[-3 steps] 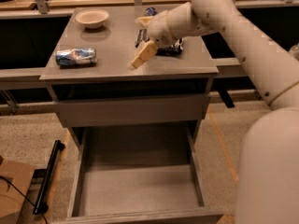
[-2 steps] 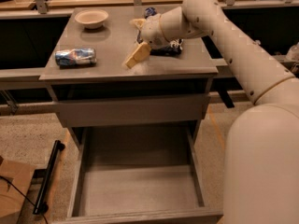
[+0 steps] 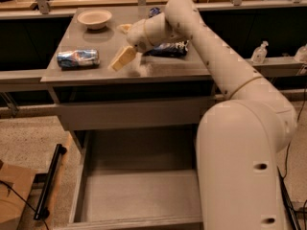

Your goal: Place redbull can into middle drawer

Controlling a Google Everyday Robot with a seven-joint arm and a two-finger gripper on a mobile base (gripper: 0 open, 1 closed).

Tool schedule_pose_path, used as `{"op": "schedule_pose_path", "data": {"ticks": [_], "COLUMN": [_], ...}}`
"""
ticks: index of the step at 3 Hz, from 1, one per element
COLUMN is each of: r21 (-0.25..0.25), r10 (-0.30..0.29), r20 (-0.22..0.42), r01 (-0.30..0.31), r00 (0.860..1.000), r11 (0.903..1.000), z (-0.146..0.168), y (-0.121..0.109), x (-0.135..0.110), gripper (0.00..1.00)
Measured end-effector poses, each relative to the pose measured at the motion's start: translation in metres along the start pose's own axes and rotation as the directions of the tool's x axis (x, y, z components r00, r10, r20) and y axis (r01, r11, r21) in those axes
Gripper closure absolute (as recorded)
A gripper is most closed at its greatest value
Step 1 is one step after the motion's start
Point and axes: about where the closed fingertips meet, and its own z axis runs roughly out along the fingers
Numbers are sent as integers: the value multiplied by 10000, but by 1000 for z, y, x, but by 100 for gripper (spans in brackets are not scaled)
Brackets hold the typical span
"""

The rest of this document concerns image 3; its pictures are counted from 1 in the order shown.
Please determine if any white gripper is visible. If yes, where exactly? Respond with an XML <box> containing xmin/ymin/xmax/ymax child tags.
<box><xmin>108</xmin><ymin>12</ymin><xmax>184</xmax><ymax>71</ymax></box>

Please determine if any blue silver redbull can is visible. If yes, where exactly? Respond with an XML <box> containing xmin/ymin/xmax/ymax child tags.
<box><xmin>56</xmin><ymin>49</ymin><xmax>100</xmax><ymax>69</ymax></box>

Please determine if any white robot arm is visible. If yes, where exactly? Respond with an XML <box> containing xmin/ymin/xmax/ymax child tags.
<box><xmin>110</xmin><ymin>0</ymin><xmax>297</xmax><ymax>230</ymax></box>

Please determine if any blue soda can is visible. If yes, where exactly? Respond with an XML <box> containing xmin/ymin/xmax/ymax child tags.
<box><xmin>149</xmin><ymin>7</ymin><xmax>161</xmax><ymax>18</ymax></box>

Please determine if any grey drawer cabinet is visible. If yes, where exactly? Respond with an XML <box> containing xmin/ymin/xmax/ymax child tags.
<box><xmin>41</xmin><ymin>6</ymin><xmax>223</xmax><ymax>147</ymax></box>

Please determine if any open grey middle drawer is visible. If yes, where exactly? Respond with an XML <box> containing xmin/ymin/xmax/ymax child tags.
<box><xmin>56</xmin><ymin>126</ymin><xmax>202</xmax><ymax>230</ymax></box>

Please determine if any white paper bowl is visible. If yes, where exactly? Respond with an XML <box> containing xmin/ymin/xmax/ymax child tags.
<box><xmin>77</xmin><ymin>10</ymin><xmax>112</xmax><ymax>30</ymax></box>

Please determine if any blue chip bag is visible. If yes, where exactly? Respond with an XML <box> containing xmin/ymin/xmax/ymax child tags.
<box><xmin>145</xmin><ymin>41</ymin><xmax>188</xmax><ymax>58</ymax></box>

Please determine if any clear sanitizer pump bottle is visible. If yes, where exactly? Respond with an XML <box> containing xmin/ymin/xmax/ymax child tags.
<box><xmin>251</xmin><ymin>41</ymin><xmax>269</xmax><ymax>64</ymax></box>

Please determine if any brown cardboard box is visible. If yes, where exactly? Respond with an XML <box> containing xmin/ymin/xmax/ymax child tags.
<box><xmin>0</xmin><ymin>160</ymin><xmax>35</xmax><ymax>230</ymax></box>

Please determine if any black bar stand left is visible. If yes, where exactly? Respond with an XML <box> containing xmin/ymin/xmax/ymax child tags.
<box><xmin>34</xmin><ymin>144</ymin><xmax>67</xmax><ymax>220</ymax></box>

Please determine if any black bar stand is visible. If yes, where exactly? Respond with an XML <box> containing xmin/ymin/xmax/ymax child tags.
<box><xmin>278</xmin><ymin>172</ymin><xmax>301</xmax><ymax>230</ymax></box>
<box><xmin>34</xmin><ymin>144</ymin><xmax>67</xmax><ymax>220</ymax></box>

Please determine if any black bar stand right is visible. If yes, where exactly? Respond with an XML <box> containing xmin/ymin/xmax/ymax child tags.
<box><xmin>278</xmin><ymin>172</ymin><xmax>301</xmax><ymax>230</ymax></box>

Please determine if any black cable right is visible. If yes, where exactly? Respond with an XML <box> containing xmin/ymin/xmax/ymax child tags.
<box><xmin>282</xmin><ymin>86</ymin><xmax>307</xmax><ymax>230</ymax></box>

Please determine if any black cable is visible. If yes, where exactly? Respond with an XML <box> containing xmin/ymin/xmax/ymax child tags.
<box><xmin>282</xmin><ymin>86</ymin><xmax>307</xmax><ymax>230</ymax></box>
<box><xmin>0</xmin><ymin>179</ymin><xmax>51</xmax><ymax>230</ymax></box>

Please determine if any black cable left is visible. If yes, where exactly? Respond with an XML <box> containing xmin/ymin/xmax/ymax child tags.
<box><xmin>0</xmin><ymin>179</ymin><xmax>51</xmax><ymax>230</ymax></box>

